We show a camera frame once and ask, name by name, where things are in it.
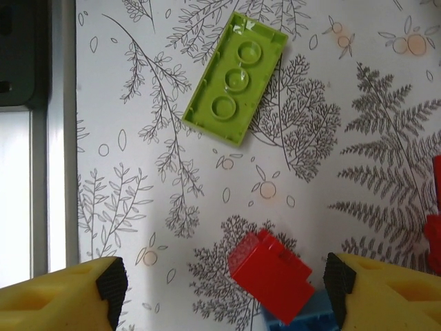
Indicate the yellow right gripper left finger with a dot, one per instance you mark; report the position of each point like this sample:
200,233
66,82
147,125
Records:
51,303

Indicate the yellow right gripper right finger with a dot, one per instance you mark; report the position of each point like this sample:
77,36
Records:
396,303

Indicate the long red lego brick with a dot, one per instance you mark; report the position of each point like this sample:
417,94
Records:
434,234

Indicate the blue lego brick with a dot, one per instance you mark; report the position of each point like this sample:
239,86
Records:
310,319

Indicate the lime green lego plate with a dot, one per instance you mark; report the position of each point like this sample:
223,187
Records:
234,82

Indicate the white floral table covering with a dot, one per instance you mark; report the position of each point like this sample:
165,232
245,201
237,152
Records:
344,138

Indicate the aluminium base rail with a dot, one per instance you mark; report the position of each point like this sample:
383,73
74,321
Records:
55,172

